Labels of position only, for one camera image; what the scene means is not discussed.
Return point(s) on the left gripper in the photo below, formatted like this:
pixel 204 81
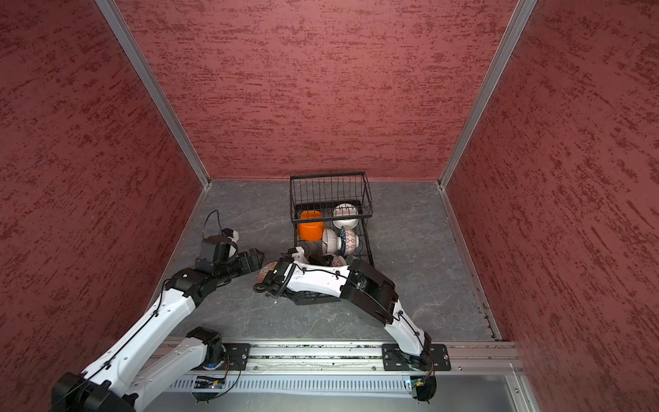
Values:
pixel 256 264

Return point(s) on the orange bowl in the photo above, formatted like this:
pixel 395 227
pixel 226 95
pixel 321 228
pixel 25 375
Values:
pixel 311 228

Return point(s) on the blue patterned bowl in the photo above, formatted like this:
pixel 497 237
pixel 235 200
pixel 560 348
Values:
pixel 349 241

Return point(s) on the white bowl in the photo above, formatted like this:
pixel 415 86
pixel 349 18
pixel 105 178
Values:
pixel 345 216

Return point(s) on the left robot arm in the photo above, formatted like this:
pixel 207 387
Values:
pixel 121 379

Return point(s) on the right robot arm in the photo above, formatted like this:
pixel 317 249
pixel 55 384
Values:
pixel 359 284

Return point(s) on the left aluminium corner profile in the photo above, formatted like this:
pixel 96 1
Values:
pixel 119 27

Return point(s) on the aluminium corner profile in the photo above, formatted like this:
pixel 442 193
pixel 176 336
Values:
pixel 519 19
pixel 119 27

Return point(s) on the right aluminium corner profile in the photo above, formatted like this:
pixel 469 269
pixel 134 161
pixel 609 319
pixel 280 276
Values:
pixel 519 19

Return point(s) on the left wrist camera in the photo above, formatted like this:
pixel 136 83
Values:
pixel 233 237

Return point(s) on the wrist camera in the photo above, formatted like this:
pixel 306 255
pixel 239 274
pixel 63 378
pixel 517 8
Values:
pixel 298 255
pixel 233 237

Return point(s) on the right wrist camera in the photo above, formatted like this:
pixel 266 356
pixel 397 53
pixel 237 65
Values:
pixel 298 255

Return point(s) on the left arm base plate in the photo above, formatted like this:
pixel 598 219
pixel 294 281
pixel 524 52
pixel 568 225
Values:
pixel 231 356

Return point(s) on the perforated cable duct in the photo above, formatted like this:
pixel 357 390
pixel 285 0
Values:
pixel 367 385

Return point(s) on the black wire dish rack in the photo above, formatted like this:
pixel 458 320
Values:
pixel 330 213

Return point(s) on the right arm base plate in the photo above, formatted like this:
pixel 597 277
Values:
pixel 435 358

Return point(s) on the aluminium mounting rail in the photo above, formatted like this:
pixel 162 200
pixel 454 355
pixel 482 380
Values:
pixel 364 357

